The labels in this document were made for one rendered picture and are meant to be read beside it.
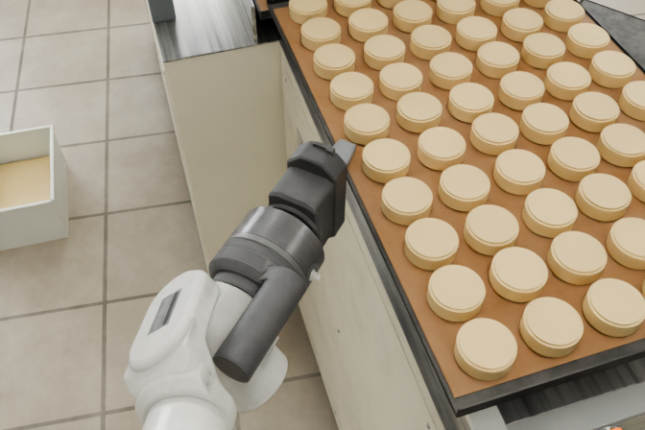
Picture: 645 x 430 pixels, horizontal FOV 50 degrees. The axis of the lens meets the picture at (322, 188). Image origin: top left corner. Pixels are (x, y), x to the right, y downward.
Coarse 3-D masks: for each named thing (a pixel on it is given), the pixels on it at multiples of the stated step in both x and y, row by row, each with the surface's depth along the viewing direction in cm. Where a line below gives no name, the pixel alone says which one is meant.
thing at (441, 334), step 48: (432, 0) 93; (480, 0) 93; (384, 96) 80; (528, 144) 75; (432, 192) 71; (384, 240) 67; (528, 240) 67; (576, 288) 63; (432, 336) 60; (480, 384) 57
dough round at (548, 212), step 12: (540, 192) 68; (552, 192) 68; (528, 204) 67; (540, 204) 67; (552, 204) 67; (564, 204) 67; (528, 216) 67; (540, 216) 66; (552, 216) 66; (564, 216) 66; (576, 216) 66; (540, 228) 66; (552, 228) 66; (564, 228) 66
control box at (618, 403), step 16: (640, 384) 74; (592, 400) 72; (608, 400) 72; (624, 400) 72; (640, 400) 72; (544, 416) 71; (560, 416) 71; (576, 416) 71; (592, 416) 71; (608, 416) 71; (624, 416) 71; (640, 416) 71
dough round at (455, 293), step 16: (448, 272) 62; (464, 272) 62; (432, 288) 61; (448, 288) 61; (464, 288) 61; (480, 288) 61; (432, 304) 61; (448, 304) 60; (464, 304) 60; (480, 304) 60; (448, 320) 60; (464, 320) 60
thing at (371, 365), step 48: (288, 96) 115; (288, 144) 126; (336, 240) 103; (336, 288) 111; (384, 288) 82; (336, 336) 122; (384, 336) 87; (336, 384) 134; (384, 384) 93; (432, 384) 73; (576, 384) 73; (624, 384) 73
